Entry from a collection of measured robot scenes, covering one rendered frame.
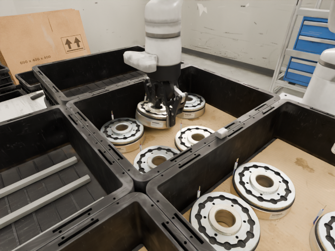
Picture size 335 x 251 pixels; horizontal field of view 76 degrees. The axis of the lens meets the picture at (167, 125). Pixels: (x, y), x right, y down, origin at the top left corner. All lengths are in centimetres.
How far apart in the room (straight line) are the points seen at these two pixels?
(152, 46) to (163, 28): 4
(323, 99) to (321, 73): 7
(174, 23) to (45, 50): 281
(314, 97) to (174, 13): 44
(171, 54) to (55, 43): 283
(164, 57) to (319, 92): 42
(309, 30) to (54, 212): 219
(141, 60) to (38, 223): 33
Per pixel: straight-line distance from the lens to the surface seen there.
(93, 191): 44
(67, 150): 55
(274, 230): 41
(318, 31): 227
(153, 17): 43
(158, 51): 43
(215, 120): 61
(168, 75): 45
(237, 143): 42
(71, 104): 51
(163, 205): 28
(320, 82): 68
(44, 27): 319
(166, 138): 53
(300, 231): 43
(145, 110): 52
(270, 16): 329
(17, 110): 109
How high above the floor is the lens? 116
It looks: 35 degrees down
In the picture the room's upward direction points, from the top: straight up
